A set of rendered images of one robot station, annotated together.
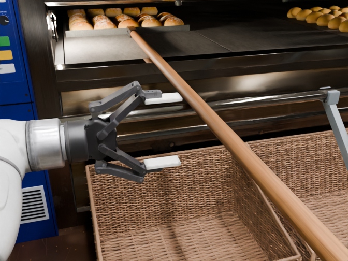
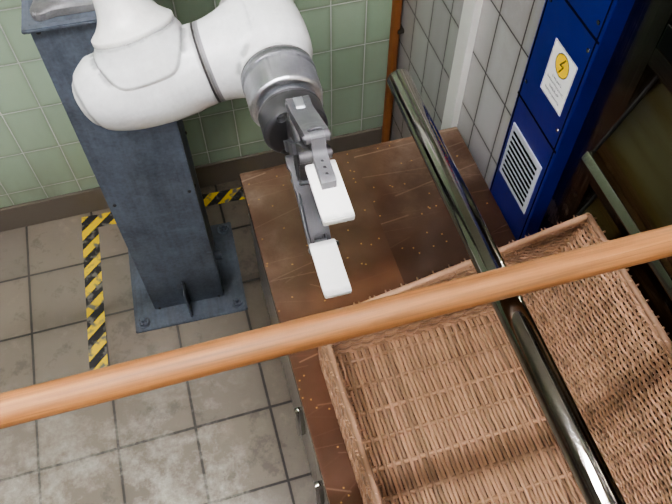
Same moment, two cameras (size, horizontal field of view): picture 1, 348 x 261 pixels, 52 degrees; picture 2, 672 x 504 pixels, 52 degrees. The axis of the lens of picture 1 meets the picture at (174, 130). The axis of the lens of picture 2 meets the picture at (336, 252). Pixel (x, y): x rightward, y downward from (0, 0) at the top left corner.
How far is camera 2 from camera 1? 78 cm
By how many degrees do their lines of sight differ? 69
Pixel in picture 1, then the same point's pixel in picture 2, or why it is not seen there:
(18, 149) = (236, 64)
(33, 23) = not seen: outside the picture
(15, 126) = (263, 38)
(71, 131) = (271, 102)
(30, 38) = not seen: outside the picture
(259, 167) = (147, 360)
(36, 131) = (259, 64)
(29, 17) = not seen: outside the picture
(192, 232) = (567, 484)
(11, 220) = (124, 106)
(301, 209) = (22, 394)
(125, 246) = (504, 354)
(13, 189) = (165, 89)
